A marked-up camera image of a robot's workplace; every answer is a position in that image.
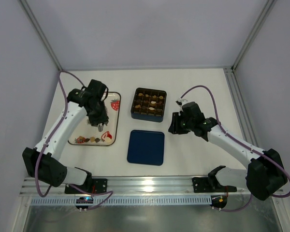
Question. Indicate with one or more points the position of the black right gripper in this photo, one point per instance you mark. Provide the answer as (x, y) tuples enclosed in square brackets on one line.
[(174, 127)]

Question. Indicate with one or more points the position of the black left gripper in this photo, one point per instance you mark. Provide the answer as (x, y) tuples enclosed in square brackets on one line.
[(103, 118)]

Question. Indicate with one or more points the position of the silver metal tongs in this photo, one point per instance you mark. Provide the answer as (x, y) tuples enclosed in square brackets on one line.
[(100, 127)]

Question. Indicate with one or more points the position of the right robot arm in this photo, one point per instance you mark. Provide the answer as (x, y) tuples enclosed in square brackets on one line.
[(263, 172)]

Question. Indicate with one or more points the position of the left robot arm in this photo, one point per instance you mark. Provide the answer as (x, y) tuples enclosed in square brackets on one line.
[(42, 161)]

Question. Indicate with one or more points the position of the navy blue chocolate tin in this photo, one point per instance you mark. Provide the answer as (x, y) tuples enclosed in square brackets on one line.
[(148, 104)]

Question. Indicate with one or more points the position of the white strawberry print tray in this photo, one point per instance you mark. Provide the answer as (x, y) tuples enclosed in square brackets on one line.
[(85, 130)]

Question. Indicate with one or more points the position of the navy blue tin lid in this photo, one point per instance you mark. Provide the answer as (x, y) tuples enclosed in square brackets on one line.
[(146, 147)]

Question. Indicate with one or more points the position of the right controller board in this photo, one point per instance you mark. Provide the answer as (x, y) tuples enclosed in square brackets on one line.
[(218, 202)]

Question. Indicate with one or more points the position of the controller board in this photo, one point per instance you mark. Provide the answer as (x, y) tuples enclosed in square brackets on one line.
[(218, 202), (84, 203)]

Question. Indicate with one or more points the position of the left controller board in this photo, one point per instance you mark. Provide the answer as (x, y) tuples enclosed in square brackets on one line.
[(84, 203)]

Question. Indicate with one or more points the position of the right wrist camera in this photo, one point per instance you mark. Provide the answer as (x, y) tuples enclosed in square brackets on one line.
[(181, 101)]

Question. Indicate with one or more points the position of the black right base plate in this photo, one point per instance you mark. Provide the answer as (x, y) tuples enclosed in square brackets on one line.
[(210, 185)]

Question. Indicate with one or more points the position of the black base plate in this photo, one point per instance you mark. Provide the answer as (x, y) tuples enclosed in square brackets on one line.
[(94, 185), (210, 185)]

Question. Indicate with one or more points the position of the aluminium mounting rail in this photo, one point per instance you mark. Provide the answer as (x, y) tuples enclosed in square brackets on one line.
[(126, 184)]

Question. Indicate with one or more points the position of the slotted grey cable duct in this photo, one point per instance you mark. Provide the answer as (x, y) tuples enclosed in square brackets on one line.
[(117, 200)]

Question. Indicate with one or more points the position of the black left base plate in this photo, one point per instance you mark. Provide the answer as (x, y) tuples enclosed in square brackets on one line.
[(94, 185)]

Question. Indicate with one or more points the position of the left aluminium frame post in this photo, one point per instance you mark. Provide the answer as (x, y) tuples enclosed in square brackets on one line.
[(40, 33)]

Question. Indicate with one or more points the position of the aluminium frame post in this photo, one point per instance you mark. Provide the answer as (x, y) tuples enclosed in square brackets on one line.
[(263, 15), (40, 33)]

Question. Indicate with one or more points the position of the right aluminium frame post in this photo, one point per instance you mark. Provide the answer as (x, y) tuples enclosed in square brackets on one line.
[(263, 15)]

